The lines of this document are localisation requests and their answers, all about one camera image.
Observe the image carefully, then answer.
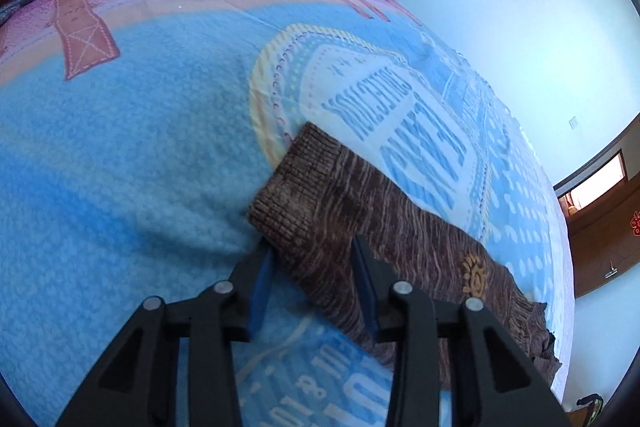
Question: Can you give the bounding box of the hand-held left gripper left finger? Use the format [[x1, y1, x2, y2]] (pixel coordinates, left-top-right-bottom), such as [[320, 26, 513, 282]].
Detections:
[[55, 243, 275, 427]]

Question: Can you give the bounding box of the blue pink printed blanket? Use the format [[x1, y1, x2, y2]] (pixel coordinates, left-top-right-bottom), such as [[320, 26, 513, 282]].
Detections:
[[0, 0, 576, 427]]

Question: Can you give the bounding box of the brown knitted sweater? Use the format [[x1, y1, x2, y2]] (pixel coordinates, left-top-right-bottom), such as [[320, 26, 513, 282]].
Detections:
[[247, 122, 563, 390]]

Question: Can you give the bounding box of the brown wooden door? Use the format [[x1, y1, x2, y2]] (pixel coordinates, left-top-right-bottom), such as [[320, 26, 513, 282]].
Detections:
[[552, 112, 640, 300]]

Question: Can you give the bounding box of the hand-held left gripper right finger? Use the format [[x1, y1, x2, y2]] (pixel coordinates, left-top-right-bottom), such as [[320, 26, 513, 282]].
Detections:
[[350, 234, 571, 427]]

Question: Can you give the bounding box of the dark object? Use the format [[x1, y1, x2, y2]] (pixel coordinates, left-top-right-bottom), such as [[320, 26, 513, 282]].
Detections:
[[575, 393, 607, 427]]

